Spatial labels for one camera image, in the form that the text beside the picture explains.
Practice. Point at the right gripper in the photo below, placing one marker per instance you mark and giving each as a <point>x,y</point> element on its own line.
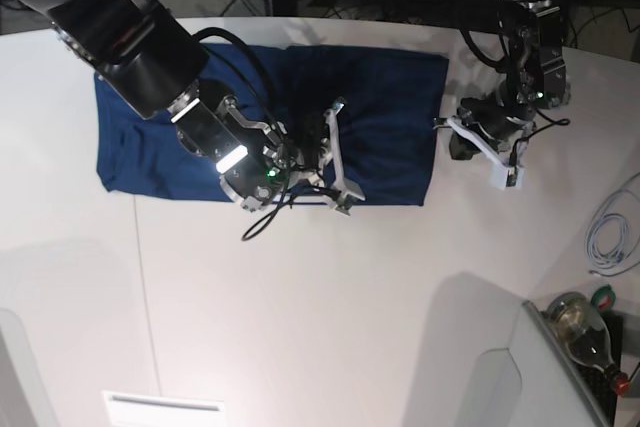
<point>308,135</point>

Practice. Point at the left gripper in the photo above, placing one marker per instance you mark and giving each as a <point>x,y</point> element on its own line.
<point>494,121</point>

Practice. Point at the dark blue t-shirt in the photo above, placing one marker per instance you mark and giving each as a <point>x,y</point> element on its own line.
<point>387,138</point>

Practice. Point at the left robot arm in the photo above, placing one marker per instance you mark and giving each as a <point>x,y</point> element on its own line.
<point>531,36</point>

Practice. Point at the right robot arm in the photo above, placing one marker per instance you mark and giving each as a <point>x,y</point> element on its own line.
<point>155,65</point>

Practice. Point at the green tape roll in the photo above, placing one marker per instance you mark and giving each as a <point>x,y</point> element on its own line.
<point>604,299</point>

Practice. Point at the clear glass bottle red cap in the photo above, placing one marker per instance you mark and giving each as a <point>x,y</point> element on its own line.
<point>585,337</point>

